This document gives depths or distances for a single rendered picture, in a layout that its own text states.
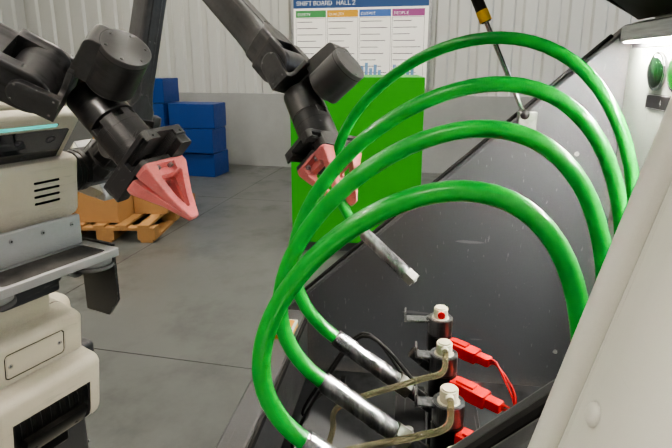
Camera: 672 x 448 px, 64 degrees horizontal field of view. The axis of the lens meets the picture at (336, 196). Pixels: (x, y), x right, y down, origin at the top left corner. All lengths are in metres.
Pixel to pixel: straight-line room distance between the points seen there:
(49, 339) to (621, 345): 1.12
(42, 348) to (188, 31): 6.95
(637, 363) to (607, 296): 0.04
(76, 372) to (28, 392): 0.10
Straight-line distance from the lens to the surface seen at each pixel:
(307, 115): 0.78
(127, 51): 0.65
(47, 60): 0.71
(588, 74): 0.62
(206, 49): 7.83
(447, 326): 0.64
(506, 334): 1.02
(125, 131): 0.67
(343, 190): 0.43
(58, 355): 1.27
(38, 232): 1.13
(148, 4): 1.15
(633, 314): 0.22
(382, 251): 0.73
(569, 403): 0.27
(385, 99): 3.83
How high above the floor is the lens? 1.39
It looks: 14 degrees down
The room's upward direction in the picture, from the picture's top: straight up
